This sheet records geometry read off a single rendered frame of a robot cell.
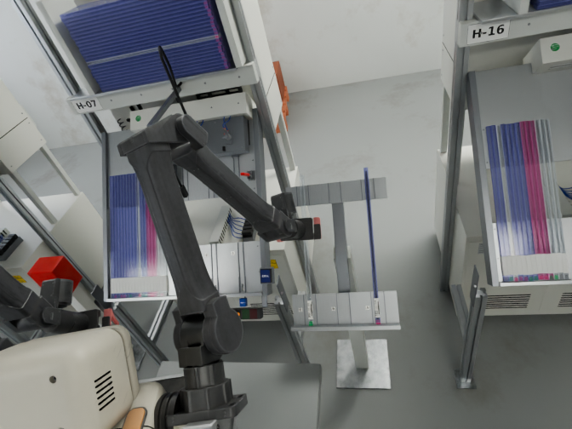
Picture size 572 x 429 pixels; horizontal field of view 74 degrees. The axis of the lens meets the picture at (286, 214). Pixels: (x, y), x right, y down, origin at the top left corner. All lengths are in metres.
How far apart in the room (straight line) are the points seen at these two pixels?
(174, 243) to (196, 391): 0.25
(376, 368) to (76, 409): 1.55
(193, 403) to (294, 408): 0.67
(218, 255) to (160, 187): 0.83
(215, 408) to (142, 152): 0.44
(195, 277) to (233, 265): 0.78
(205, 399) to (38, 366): 0.25
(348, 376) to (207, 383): 1.36
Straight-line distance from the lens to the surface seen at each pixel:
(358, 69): 4.56
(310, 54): 4.51
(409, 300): 2.22
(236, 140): 1.45
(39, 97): 5.34
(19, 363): 0.70
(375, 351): 2.04
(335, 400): 1.97
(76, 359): 0.64
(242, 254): 1.45
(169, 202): 0.69
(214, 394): 0.69
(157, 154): 0.70
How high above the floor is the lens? 1.81
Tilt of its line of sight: 40 degrees down
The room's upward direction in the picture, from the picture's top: 17 degrees counter-clockwise
